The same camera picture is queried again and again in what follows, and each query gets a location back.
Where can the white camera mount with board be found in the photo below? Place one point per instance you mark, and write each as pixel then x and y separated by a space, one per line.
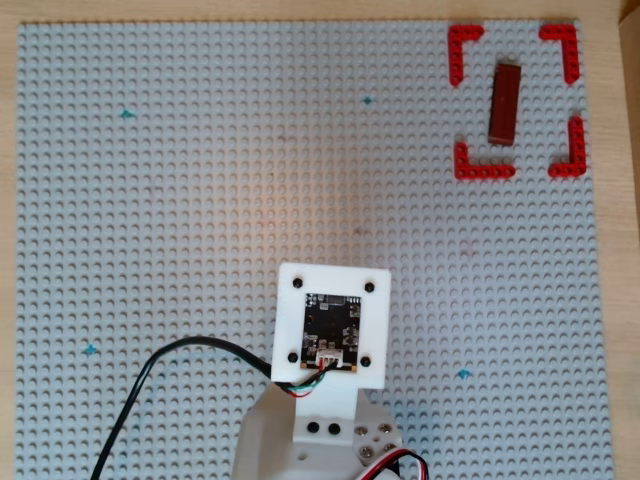
pixel 290 320

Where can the brown lego beam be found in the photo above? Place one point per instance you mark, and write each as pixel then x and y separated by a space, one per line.
pixel 504 105

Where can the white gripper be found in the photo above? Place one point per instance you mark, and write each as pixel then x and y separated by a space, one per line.
pixel 376 438

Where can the gray lego baseplate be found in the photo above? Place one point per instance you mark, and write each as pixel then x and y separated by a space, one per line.
pixel 250 200

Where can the red L-shaped lego beam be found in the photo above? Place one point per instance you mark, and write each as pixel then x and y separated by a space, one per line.
pixel 455 55
pixel 576 145
pixel 485 172
pixel 571 55

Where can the cardboard box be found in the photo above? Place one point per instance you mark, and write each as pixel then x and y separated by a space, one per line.
pixel 632 12

